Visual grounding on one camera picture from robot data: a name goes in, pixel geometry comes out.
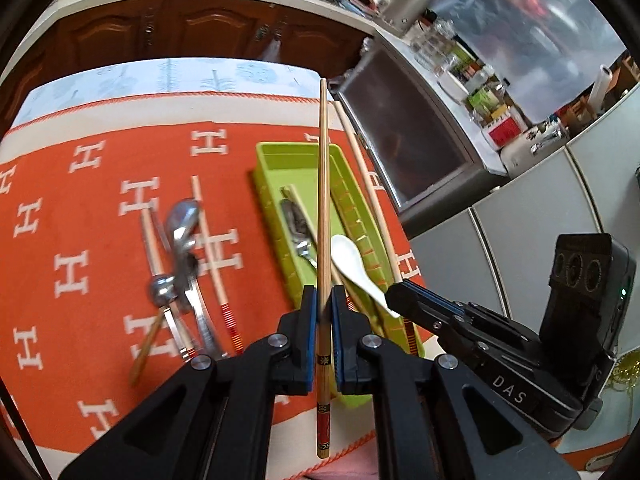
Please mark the white bowl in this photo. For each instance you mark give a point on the white bowl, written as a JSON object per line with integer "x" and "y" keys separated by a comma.
{"x": 452, "y": 87}

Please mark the stainless steel electric kettle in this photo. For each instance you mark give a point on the stainless steel electric kettle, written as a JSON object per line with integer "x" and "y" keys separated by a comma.
{"x": 407, "y": 2}

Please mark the white hanging plastic bag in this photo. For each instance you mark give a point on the white hanging plastic bag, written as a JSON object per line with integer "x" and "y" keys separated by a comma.
{"x": 272, "y": 50}

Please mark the white ceramic spoon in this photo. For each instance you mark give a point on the white ceramic spoon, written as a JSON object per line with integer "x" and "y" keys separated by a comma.
{"x": 347, "y": 257}

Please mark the paper towel roll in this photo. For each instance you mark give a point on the paper towel roll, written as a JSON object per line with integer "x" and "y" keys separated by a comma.
{"x": 600, "y": 87}

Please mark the curved metal spoon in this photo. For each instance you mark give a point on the curved metal spoon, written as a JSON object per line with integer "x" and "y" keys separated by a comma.
{"x": 182, "y": 215}

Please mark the clear plastic wall sheet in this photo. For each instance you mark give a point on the clear plastic wall sheet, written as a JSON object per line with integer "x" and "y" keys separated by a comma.
{"x": 525, "y": 35}

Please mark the green plastic utensil tray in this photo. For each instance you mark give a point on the green plastic utensil tray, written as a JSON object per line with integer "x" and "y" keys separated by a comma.
{"x": 290, "y": 170}

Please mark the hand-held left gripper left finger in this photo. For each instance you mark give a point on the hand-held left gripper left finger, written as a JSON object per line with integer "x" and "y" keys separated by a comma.
{"x": 309, "y": 340}

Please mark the orange patterned tablecloth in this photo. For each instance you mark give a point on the orange patterned tablecloth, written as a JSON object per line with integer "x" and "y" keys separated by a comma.
{"x": 85, "y": 320}

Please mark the green-labelled oil bottle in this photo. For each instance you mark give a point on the green-labelled oil bottle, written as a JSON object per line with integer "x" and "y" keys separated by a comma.
{"x": 482, "y": 97}

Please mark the red box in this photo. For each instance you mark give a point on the red box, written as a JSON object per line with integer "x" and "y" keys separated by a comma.
{"x": 502, "y": 130}

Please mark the brown wooden kitchen cabinets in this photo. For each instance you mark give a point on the brown wooden kitchen cabinets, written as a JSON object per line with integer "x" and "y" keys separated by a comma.
{"x": 200, "y": 25}

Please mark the light blue floral table cover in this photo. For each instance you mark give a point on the light blue floral table cover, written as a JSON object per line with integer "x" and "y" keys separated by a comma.
{"x": 125, "y": 80}

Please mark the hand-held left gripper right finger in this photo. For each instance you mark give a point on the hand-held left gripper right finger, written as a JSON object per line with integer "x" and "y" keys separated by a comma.
{"x": 339, "y": 345}

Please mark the black-banded red-ended chopstick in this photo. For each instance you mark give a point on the black-banded red-ended chopstick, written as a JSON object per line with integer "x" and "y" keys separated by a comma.
{"x": 324, "y": 185}

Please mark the pile of wooden chopsticks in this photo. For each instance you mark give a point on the pile of wooden chopsticks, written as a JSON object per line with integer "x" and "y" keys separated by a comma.
{"x": 228, "y": 317}

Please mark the grey refrigerator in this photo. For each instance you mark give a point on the grey refrigerator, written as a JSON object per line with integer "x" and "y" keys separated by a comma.
{"x": 525, "y": 240}

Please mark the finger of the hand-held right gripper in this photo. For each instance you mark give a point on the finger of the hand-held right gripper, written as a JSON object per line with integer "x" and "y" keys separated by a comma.
{"x": 420, "y": 310}
{"x": 430, "y": 296}

